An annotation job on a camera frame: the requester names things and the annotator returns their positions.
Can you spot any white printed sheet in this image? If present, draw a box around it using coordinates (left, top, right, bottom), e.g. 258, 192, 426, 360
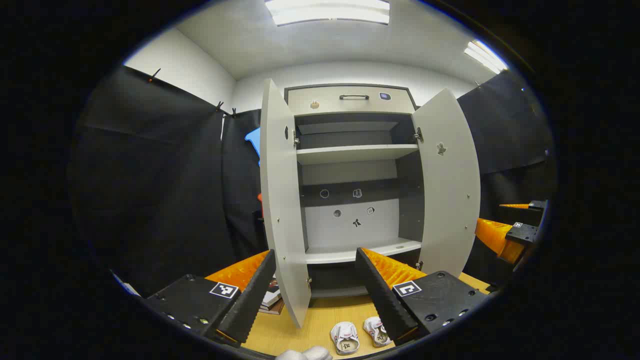
112, 272, 142, 297

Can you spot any large ceiling light panel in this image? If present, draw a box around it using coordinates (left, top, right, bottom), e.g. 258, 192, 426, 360
264, 0, 391, 27

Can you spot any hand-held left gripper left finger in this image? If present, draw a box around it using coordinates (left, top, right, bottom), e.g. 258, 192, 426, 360
142, 249, 277, 346

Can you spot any white shoe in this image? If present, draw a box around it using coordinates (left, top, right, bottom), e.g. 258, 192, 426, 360
330, 321, 361, 356
363, 316, 393, 348

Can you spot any black backdrop cloth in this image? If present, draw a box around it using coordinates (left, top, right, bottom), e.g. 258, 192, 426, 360
67, 64, 557, 298

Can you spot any grey cabinet drawer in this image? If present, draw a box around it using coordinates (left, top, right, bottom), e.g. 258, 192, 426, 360
287, 86, 417, 116

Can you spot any narrow ceiling light panel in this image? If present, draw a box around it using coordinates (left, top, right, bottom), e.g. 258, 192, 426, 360
463, 40, 508, 75

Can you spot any stack of books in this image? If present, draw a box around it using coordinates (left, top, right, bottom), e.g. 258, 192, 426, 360
258, 277, 286, 316

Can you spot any grey cabinet door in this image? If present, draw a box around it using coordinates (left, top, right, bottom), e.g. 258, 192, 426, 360
259, 78, 312, 330
411, 88, 482, 278

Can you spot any grey shoe cabinet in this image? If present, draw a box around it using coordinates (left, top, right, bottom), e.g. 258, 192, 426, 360
284, 83, 425, 299

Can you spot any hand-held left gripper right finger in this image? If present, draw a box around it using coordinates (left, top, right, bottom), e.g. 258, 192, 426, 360
354, 247, 491, 347

